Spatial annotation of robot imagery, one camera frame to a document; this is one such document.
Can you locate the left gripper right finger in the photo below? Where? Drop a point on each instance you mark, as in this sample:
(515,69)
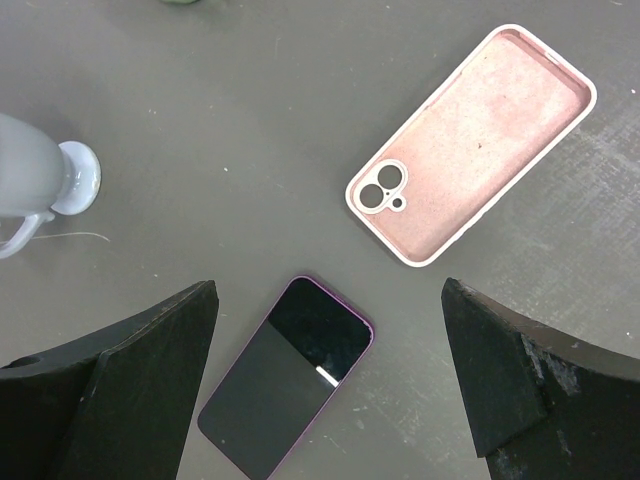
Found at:
(541,404)

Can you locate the light blue footed cup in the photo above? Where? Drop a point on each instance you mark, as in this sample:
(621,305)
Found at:
(41,178)

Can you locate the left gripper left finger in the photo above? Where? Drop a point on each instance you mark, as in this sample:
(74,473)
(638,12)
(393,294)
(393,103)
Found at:
(114,404)

